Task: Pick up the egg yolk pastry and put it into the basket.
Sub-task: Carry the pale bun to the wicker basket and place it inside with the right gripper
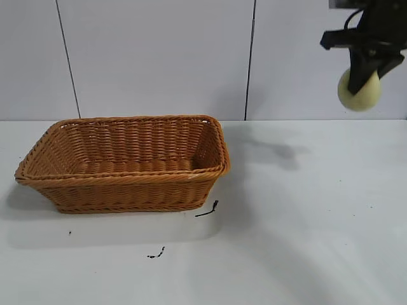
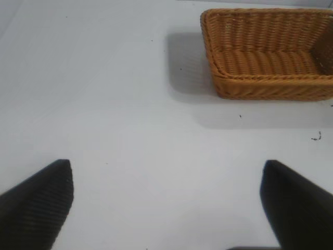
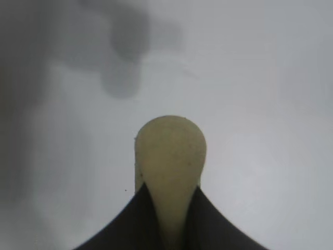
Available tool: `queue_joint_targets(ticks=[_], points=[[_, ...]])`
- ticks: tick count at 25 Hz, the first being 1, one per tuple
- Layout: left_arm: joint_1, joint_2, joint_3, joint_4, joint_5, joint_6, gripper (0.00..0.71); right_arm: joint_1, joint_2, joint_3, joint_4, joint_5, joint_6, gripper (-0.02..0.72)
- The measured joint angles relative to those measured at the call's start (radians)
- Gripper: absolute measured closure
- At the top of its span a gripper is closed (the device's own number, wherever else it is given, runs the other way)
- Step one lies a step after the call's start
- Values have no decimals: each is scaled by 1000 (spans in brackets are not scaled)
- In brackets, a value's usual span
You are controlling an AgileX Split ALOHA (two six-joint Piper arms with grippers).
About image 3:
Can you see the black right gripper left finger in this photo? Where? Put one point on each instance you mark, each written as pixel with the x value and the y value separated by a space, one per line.
pixel 135 224

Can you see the pale yellow egg yolk pastry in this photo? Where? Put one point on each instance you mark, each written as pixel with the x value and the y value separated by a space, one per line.
pixel 170 151

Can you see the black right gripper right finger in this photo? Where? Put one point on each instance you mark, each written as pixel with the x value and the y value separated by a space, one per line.
pixel 208 224

